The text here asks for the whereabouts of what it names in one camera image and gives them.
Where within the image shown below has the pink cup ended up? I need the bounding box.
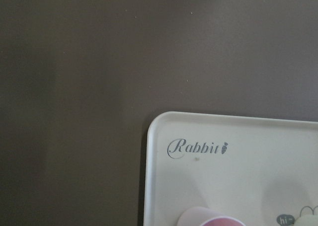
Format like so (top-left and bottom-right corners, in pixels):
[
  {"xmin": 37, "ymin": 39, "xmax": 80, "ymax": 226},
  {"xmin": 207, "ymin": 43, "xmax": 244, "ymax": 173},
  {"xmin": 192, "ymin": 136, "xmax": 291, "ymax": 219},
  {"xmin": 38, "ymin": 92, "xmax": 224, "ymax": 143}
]
[{"xmin": 177, "ymin": 207, "xmax": 245, "ymax": 226}]

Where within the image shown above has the cream rabbit tray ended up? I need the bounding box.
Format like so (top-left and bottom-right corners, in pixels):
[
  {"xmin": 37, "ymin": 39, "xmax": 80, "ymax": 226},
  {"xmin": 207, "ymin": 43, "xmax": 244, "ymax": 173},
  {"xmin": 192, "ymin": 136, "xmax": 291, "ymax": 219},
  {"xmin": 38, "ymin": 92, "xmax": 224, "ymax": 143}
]
[{"xmin": 143, "ymin": 112, "xmax": 318, "ymax": 226}]

